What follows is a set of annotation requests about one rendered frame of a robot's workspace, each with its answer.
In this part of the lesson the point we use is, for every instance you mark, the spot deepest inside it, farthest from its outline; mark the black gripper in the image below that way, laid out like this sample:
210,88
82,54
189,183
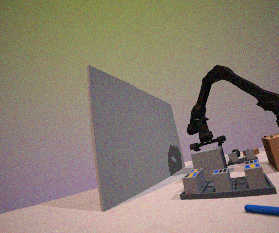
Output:
219,139

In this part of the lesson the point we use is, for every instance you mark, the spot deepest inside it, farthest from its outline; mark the blue cylinder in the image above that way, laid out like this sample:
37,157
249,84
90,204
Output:
269,210

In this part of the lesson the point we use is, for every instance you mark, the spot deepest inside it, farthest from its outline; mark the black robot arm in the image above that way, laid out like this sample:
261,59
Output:
269,101

